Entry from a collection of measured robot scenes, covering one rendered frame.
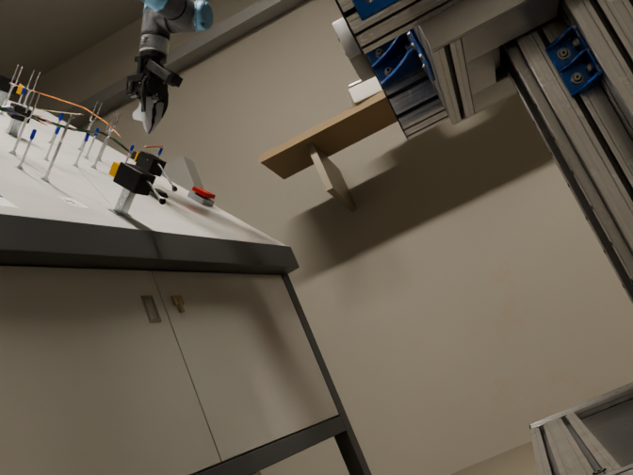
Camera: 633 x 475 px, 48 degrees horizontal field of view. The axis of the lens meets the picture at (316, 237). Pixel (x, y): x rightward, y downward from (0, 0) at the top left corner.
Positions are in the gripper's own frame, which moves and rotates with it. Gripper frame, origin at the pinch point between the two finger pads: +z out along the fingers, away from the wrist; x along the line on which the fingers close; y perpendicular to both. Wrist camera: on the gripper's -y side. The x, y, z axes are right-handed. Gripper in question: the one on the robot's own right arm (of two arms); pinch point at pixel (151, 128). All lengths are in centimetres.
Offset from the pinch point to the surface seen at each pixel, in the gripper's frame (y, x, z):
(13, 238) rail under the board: -41, 61, 37
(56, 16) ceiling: 171, -83, -95
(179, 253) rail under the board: -34, 20, 35
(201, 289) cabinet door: -32, 10, 41
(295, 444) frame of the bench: -47, -8, 73
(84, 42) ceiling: 183, -109, -93
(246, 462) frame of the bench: -50, 12, 74
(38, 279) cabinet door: -38, 54, 43
